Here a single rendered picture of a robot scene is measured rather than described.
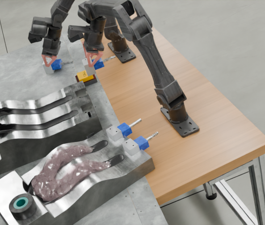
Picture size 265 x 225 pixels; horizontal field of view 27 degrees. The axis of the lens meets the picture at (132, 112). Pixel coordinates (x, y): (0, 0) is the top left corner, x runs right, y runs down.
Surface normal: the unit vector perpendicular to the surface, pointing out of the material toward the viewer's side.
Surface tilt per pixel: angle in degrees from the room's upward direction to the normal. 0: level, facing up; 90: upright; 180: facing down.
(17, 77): 0
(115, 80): 0
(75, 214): 90
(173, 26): 0
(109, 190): 90
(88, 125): 90
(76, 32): 90
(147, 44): 69
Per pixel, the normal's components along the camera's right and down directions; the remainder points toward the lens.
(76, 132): 0.29, 0.54
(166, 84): 0.47, 0.07
